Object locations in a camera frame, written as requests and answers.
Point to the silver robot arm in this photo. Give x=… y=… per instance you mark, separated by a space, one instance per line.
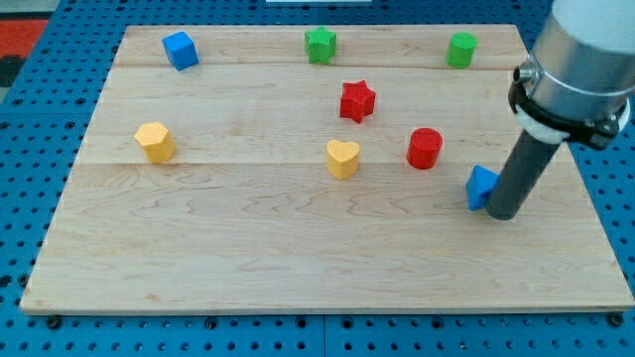
x=575 y=82

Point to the wooden board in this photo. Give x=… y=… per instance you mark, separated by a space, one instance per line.
x=245 y=218

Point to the red star block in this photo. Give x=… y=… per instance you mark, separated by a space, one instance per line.
x=357 y=101

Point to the green star block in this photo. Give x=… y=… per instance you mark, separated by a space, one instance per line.
x=320 y=45

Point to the yellow heart block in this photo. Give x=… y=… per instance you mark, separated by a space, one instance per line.
x=342 y=158

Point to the red cylinder block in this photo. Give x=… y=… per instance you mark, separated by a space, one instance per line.
x=424 y=148

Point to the yellow hexagon block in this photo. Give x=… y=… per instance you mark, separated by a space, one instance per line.
x=156 y=142

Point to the blue triangle block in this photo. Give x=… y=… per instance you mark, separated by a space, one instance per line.
x=479 y=186

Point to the blue cube block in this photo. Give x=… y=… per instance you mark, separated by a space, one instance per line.
x=180 y=50

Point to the green cylinder block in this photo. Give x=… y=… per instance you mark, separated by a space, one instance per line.
x=460 y=50

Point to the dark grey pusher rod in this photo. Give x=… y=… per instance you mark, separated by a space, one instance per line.
x=523 y=168

